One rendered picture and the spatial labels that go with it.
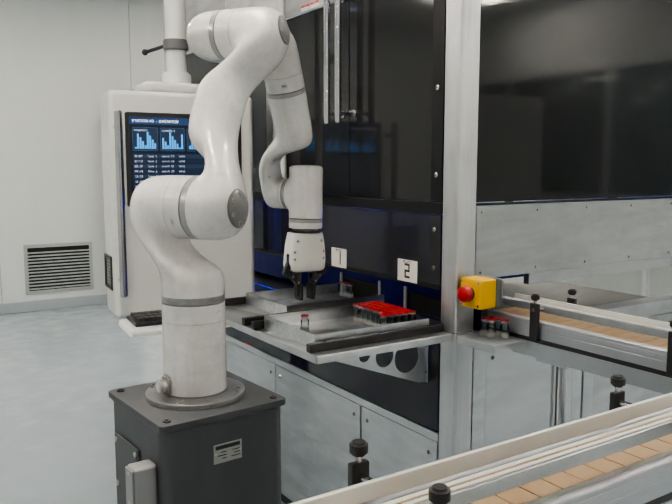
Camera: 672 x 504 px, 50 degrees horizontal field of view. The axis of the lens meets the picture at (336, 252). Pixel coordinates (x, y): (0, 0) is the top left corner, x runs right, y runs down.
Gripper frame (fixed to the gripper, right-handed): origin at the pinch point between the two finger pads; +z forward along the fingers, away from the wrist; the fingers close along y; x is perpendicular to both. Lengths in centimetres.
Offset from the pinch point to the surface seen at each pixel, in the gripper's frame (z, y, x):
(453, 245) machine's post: -12.2, -30.7, 20.8
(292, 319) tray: 9.3, -2.1, -10.0
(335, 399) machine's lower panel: 43, -32, -34
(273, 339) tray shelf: 11.4, 9.0, 0.1
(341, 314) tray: 9.4, -17.7, -9.8
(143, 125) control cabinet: -45, 15, -80
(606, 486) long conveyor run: 6, 21, 104
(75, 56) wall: -133, -70, -534
